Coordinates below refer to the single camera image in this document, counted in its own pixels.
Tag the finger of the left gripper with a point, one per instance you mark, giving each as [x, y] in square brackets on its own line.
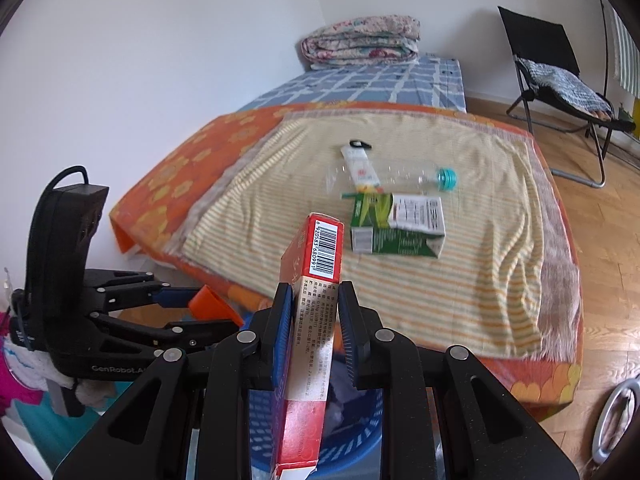
[175, 297]

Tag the red white carton box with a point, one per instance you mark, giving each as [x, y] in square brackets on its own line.
[310, 339]

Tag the black clip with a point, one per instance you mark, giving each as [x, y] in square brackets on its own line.
[360, 144]

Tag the orange floral bed sheet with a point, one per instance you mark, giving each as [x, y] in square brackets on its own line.
[153, 210]

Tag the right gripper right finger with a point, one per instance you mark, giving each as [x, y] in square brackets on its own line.
[358, 327]

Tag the folded floral quilt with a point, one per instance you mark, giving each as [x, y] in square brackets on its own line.
[380, 39]

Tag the striped yellow towel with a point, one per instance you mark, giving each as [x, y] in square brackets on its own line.
[452, 233]

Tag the green striped hanging towel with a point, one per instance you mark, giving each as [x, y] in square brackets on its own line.
[626, 55]

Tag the green white carton box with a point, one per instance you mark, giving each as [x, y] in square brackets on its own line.
[397, 224]

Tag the clear plastic bottle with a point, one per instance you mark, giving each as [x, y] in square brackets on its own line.
[396, 176]

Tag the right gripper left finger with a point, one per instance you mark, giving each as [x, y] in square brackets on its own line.
[272, 326]

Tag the white wet wipe packet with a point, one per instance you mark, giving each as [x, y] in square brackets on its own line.
[361, 170]

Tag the orange cup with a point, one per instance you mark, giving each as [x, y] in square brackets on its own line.
[207, 306]

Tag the black folding chair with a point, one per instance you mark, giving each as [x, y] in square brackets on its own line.
[546, 42]

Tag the striped chair cushion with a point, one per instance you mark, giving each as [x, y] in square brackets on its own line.
[566, 87]

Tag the blue plastic laundry basket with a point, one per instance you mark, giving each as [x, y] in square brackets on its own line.
[352, 427]

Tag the blue checked mattress cover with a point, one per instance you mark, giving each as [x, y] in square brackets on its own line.
[431, 81]

